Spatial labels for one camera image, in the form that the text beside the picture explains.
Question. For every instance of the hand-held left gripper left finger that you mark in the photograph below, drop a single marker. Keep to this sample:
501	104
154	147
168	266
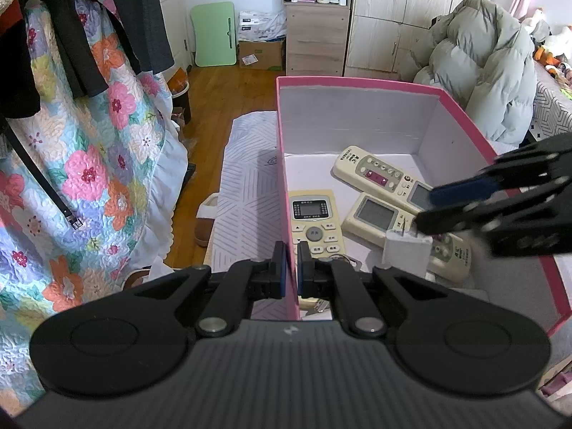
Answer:
280	269

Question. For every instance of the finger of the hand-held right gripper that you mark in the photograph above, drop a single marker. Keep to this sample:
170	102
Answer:
447	222
464	192

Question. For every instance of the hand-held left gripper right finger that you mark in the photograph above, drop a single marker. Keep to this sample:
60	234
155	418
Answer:
304	269

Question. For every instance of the metal keys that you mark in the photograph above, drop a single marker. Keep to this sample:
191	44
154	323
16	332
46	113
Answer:
315	307

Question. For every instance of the white charger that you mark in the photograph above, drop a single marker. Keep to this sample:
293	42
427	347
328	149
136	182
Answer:
404	252

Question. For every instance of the beige remote with large screen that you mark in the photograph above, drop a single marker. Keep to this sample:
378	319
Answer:
375	214

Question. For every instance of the beige remote with red buttons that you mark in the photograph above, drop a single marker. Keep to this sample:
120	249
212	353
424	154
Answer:
357	161

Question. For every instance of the pink cardboard box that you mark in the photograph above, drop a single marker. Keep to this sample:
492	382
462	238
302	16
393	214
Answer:
380	111

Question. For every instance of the beige remote with grey buttons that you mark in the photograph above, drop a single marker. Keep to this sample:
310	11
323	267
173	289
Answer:
313	214

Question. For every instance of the grey patterned cover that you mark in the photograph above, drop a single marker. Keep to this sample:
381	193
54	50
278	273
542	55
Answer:
250	187

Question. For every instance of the patterned bed sheet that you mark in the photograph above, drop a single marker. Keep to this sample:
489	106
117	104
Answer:
552	107

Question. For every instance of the grey green puffer jacket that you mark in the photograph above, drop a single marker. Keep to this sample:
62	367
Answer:
482	71

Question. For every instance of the white plush toy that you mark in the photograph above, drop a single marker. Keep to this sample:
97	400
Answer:
538	22

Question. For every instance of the light wooden wardrobe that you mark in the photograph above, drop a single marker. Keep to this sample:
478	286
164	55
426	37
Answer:
393	13

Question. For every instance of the dark bin with orange bag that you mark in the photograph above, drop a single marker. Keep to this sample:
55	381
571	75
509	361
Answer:
178	94

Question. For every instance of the wooden shelf cabinet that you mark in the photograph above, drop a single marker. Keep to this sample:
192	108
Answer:
315	40

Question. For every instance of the brown cardboard box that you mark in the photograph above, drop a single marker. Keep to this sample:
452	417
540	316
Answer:
263	56

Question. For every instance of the floral quilt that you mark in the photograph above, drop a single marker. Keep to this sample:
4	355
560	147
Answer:
85	178

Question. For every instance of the green folding table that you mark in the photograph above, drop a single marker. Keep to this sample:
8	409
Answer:
214	33

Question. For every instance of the black belt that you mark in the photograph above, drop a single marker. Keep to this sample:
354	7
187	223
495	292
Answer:
44	178

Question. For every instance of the dark grey hanging garment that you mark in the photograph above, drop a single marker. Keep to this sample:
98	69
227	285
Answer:
140	13

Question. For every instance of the black hanging garment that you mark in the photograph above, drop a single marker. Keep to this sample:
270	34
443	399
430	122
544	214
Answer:
67	27

